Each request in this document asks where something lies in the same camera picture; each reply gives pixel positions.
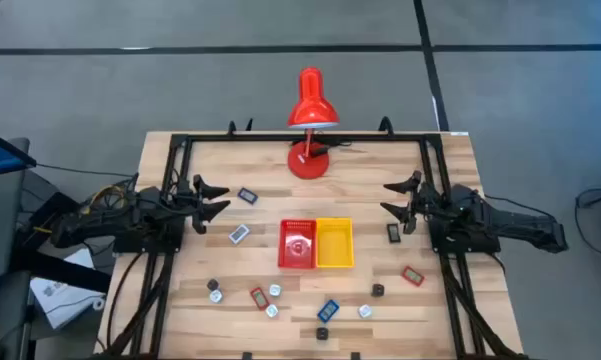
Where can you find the teal white USB wall charger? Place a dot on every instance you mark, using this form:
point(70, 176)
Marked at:
point(275, 290)

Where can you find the black small digital display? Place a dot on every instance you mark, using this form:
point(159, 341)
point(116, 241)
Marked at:
point(393, 233)

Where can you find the black table clamp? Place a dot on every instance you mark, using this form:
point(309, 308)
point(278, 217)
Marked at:
point(232, 128)
point(249, 125)
point(386, 126)

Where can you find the blue screen monitor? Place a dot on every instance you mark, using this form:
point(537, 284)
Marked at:
point(0, 152)

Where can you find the pink white USB wall charger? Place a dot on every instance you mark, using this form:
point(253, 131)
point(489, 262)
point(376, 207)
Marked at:
point(272, 311)

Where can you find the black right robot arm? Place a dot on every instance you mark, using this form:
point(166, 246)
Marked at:
point(510, 222)

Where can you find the navy small digital display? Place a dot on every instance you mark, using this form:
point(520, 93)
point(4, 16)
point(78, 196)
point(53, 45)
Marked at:
point(247, 195)

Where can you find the red small digital display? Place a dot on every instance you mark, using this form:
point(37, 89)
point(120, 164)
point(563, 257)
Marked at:
point(259, 298)
point(413, 276)

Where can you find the white printed box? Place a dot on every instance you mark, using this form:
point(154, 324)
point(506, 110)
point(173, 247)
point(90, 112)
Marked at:
point(65, 297)

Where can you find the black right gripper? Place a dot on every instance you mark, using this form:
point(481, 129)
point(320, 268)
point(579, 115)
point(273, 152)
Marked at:
point(428, 202)

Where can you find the blue small digital display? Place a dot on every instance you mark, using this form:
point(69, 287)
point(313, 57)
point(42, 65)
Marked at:
point(328, 311)

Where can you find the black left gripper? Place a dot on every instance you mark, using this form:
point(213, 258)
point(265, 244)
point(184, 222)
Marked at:
point(185, 202)

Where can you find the black metal table frame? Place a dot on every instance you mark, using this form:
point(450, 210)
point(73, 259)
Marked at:
point(260, 137)

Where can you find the grey side cabinet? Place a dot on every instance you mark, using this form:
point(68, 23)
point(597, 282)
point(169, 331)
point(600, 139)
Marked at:
point(0, 220)

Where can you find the yellow plastic basket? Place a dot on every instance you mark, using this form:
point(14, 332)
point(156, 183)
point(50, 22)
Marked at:
point(335, 244)

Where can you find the black monitor stand base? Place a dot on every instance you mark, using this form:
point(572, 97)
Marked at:
point(60, 270)

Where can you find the white small digital display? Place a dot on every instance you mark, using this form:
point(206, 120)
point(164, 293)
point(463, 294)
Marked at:
point(239, 234)

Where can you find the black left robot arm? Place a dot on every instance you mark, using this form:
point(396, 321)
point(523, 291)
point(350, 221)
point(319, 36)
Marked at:
point(105, 220)

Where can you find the red plastic basket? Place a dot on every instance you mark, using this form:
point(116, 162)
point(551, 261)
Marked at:
point(297, 245)

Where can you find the red desk lamp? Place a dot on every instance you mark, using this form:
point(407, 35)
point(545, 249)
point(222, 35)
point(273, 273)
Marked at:
point(312, 107)

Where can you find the purple white USB wall charger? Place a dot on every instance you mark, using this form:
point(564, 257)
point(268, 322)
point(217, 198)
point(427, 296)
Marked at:
point(364, 311)

